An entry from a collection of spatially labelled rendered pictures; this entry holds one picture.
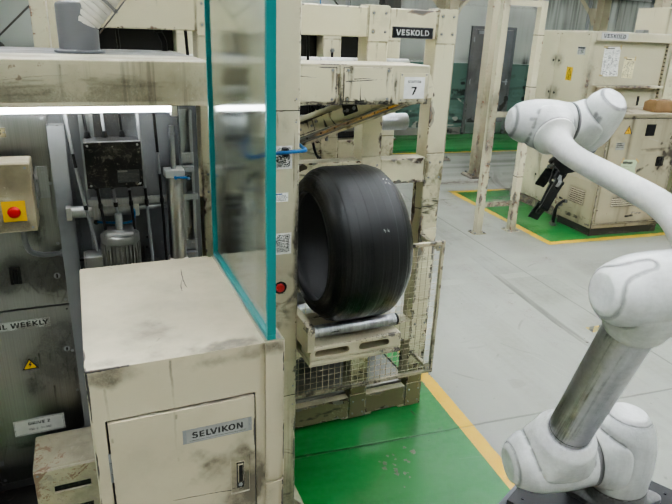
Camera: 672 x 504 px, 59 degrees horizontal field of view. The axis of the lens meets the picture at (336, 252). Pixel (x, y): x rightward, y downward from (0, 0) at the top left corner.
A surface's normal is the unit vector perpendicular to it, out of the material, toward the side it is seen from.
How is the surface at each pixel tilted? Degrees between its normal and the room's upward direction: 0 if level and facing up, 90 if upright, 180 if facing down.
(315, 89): 90
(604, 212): 90
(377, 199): 41
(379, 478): 0
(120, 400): 90
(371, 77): 90
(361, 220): 55
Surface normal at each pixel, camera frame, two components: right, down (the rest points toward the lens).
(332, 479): 0.04, -0.94
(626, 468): 0.11, 0.25
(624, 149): 0.31, 0.34
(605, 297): -0.97, -0.03
